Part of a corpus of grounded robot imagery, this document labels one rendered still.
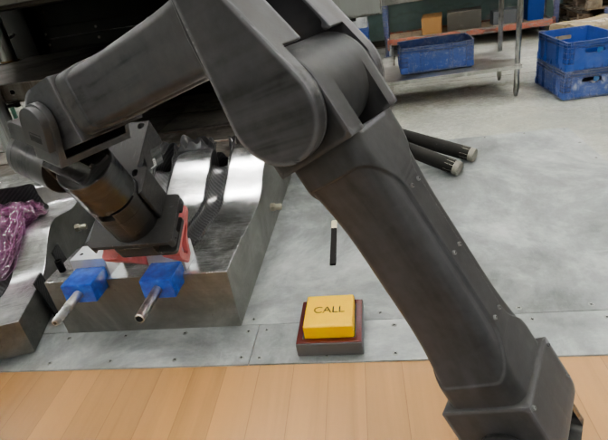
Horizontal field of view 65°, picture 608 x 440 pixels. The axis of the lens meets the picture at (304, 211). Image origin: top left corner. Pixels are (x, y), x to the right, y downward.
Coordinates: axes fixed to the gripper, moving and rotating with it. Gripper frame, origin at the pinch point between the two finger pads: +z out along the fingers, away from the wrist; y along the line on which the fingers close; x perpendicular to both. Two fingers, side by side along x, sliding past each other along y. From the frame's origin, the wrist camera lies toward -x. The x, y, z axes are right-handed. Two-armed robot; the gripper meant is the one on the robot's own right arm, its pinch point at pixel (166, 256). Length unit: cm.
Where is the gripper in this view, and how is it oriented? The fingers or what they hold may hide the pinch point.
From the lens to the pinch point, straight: 65.6
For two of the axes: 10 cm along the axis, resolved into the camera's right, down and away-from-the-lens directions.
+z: 1.8, 5.3, 8.3
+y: -9.8, 0.8, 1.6
